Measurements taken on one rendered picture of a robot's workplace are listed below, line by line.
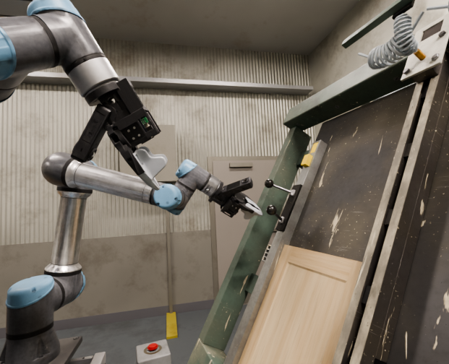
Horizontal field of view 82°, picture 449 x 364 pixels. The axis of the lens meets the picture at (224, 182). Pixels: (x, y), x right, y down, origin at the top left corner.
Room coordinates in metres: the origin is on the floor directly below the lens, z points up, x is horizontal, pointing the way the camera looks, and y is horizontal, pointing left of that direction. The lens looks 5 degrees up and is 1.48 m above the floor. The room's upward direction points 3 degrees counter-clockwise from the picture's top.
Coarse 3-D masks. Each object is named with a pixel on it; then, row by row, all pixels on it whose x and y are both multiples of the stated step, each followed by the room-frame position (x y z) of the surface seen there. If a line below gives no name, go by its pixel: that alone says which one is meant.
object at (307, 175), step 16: (320, 144) 1.07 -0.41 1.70; (320, 160) 1.06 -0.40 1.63; (304, 176) 1.04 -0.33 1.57; (304, 192) 1.03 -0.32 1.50; (288, 224) 1.00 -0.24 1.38; (288, 240) 1.00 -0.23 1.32; (272, 256) 0.99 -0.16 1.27; (272, 272) 0.97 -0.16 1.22; (256, 288) 0.98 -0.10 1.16; (256, 304) 0.94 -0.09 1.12; (240, 336) 0.93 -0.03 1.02; (240, 352) 0.92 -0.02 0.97
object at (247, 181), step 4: (240, 180) 0.96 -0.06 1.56; (244, 180) 0.93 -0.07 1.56; (248, 180) 0.93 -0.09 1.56; (228, 184) 0.97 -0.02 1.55; (232, 184) 0.96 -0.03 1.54; (236, 184) 0.94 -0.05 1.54; (240, 184) 0.93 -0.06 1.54; (244, 184) 0.92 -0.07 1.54; (248, 184) 0.92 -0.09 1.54; (252, 184) 0.93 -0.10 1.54; (224, 188) 0.96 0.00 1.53; (228, 188) 0.94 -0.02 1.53; (232, 188) 0.93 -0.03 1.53; (236, 188) 0.93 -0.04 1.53; (240, 188) 0.93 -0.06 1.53; (244, 188) 0.93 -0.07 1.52; (248, 188) 0.93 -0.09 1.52; (224, 192) 0.94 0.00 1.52; (228, 192) 0.94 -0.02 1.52; (232, 192) 0.94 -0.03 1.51; (236, 192) 0.94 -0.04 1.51
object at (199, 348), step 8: (200, 344) 1.12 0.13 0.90; (192, 352) 1.15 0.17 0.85; (200, 352) 1.09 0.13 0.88; (208, 352) 1.05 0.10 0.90; (216, 352) 1.09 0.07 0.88; (224, 352) 1.14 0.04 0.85; (192, 360) 1.12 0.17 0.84; (200, 360) 1.06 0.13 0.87; (208, 360) 1.02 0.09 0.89; (216, 360) 1.02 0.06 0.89; (224, 360) 1.05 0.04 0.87
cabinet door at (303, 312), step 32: (288, 256) 0.94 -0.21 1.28; (320, 256) 0.80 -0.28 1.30; (288, 288) 0.87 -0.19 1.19; (320, 288) 0.75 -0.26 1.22; (352, 288) 0.66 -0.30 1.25; (256, 320) 0.93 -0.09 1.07; (288, 320) 0.80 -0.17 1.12; (320, 320) 0.71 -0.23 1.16; (256, 352) 0.86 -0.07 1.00; (288, 352) 0.75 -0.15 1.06; (320, 352) 0.67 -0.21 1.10
